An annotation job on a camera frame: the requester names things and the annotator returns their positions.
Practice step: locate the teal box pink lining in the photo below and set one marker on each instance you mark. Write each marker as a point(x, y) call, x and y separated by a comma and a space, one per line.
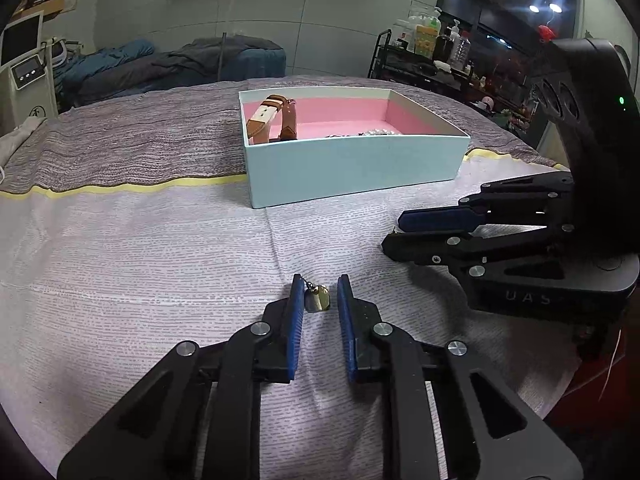
point(349, 140)

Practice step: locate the clear pump bottle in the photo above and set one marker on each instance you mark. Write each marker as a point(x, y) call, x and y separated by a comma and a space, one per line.
point(461, 44)

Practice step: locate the purple striped blanket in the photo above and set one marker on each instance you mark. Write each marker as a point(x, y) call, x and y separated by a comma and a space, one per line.
point(191, 136)

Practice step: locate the beige leather strap watch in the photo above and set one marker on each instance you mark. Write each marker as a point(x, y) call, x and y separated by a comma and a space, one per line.
point(273, 107)

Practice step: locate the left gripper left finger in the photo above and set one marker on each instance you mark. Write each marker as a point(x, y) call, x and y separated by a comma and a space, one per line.
point(196, 413)

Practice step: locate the massage bed dark blankets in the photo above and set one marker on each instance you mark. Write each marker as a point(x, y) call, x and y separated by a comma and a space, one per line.
point(139, 67)

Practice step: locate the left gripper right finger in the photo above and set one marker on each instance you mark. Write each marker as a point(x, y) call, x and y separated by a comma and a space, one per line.
point(447, 413)

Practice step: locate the white beauty machine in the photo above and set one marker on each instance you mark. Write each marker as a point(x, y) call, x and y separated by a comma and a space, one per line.
point(27, 87)

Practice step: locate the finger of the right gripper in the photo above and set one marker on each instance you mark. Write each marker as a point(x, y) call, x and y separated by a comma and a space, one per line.
point(450, 249)
point(537, 200)

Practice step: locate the black trolley rack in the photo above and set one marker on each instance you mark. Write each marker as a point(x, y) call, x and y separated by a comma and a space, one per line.
point(392, 63)

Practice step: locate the green bottle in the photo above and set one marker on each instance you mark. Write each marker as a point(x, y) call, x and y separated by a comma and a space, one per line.
point(434, 25)

